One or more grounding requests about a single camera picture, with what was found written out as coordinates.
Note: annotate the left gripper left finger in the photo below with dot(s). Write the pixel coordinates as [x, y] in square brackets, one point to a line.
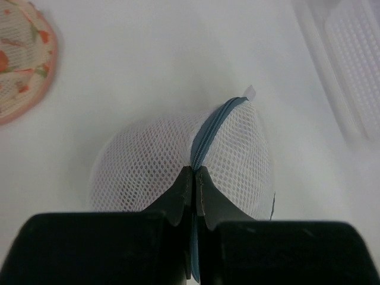
[104, 249]

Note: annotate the white plastic basket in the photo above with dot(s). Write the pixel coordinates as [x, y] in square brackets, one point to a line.
[343, 41]

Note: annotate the red bra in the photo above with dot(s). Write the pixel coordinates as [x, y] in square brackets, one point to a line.
[145, 166]

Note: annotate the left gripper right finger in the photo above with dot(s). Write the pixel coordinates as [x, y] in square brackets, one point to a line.
[236, 249]

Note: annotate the clear plastic dome insert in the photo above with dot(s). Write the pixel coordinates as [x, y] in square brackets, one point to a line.
[228, 140]

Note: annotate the pink floral mesh laundry bag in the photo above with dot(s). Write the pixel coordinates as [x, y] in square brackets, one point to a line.
[29, 51]

